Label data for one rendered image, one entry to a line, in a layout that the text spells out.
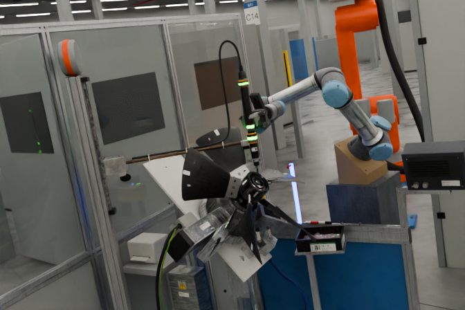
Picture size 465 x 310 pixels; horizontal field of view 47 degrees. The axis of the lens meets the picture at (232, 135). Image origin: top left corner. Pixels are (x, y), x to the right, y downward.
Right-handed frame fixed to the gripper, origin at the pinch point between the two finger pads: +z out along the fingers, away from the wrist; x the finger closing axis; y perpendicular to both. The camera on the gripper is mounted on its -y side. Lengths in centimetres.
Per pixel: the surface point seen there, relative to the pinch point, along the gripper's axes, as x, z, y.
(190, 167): 11.0, 30.9, 14.4
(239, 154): 7.0, -1.8, 17.5
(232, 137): 12.3, -6.6, 10.2
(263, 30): 301, -612, -55
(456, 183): -79, -35, 42
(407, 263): -53, -37, 82
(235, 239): 6, 14, 52
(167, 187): 33.2, 21.7, 26.1
